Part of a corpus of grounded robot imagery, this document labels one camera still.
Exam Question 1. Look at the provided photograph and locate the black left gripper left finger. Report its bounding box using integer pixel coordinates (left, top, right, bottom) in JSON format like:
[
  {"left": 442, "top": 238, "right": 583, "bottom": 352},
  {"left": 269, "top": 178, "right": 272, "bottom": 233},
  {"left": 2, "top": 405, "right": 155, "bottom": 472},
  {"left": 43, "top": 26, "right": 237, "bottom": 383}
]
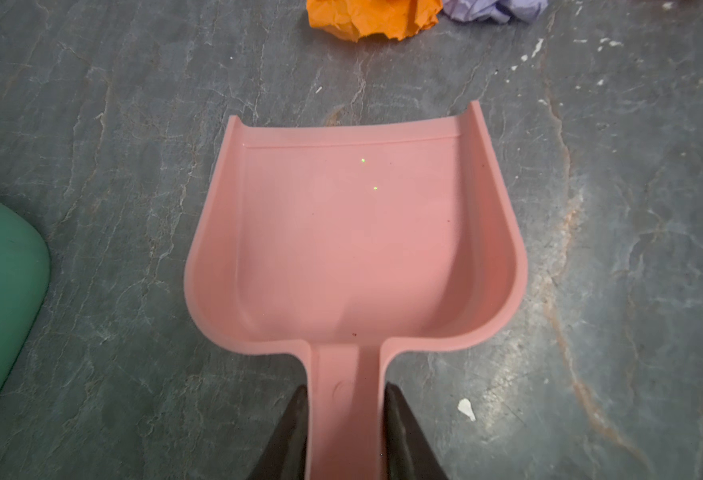
[{"left": 248, "top": 385, "right": 309, "bottom": 480}]

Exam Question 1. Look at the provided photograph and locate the purple scrap back left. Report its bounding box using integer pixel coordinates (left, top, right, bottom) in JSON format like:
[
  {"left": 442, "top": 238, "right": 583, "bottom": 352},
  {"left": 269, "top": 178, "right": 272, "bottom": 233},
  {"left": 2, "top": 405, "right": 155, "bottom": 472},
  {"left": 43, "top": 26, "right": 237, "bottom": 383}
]
[{"left": 443, "top": 0, "right": 549, "bottom": 24}]

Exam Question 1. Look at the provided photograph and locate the small orange scrap left back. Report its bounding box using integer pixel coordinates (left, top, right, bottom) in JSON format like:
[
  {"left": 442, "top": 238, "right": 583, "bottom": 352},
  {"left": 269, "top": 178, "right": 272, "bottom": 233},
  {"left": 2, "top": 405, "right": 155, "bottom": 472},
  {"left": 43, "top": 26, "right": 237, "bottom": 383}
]
[{"left": 306, "top": 0, "right": 443, "bottom": 42}]

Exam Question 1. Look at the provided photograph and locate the pink plastic dustpan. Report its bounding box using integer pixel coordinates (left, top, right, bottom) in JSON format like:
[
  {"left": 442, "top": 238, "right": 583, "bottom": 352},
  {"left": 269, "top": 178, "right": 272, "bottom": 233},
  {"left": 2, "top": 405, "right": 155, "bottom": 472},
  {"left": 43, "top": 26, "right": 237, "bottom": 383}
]
[{"left": 184, "top": 102, "right": 529, "bottom": 479}]

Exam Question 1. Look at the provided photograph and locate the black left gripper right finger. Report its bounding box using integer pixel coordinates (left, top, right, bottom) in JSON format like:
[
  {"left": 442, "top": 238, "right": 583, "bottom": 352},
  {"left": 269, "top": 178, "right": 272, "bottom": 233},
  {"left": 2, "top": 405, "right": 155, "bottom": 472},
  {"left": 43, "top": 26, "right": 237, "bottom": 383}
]
[{"left": 383, "top": 382, "right": 447, "bottom": 480}]

